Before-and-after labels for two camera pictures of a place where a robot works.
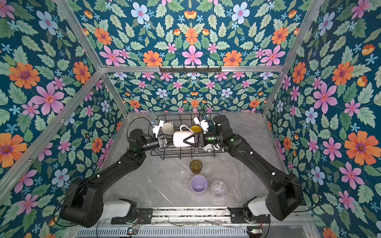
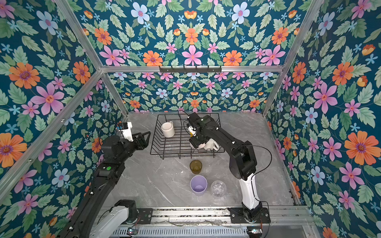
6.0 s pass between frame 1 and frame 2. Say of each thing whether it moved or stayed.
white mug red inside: stayed
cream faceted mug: stayed
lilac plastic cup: stayed
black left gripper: moved
